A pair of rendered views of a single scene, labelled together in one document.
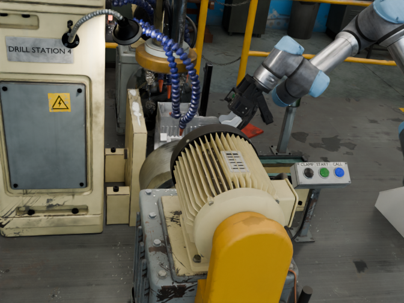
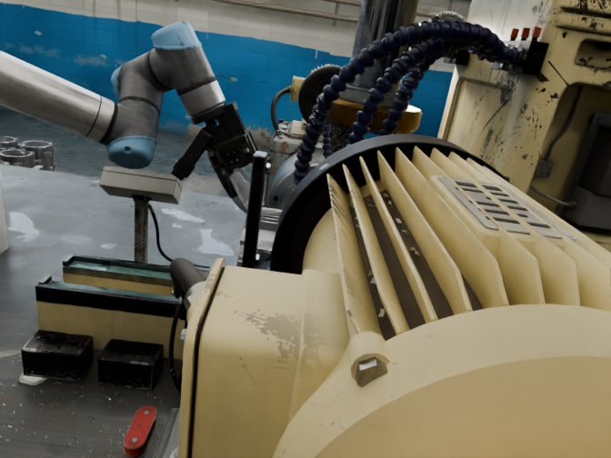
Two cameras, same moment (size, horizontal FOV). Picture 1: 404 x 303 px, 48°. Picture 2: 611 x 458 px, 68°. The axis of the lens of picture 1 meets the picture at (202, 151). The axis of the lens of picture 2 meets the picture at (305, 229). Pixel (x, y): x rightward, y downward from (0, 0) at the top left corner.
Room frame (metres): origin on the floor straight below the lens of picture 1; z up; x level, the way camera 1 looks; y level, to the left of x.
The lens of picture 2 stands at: (2.10, 0.24, 1.41)
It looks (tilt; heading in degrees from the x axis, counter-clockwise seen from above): 22 degrees down; 192
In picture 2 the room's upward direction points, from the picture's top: 9 degrees clockwise
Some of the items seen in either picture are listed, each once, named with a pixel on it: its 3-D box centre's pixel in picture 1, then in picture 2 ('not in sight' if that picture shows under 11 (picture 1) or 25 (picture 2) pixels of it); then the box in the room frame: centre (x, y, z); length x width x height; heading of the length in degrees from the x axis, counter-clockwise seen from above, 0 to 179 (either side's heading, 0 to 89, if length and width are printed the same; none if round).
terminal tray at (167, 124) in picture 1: (177, 119); not in sight; (1.30, 0.09, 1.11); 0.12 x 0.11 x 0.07; 104
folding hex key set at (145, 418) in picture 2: not in sight; (140, 430); (1.62, -0.08, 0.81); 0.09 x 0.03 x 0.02; 16
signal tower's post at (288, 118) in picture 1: (290, 108); not in sight; (1.73, -0.34, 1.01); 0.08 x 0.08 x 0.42; 15
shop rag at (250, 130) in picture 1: (243, 130); not in sight; (1.87, -0.18, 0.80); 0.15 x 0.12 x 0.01; 139
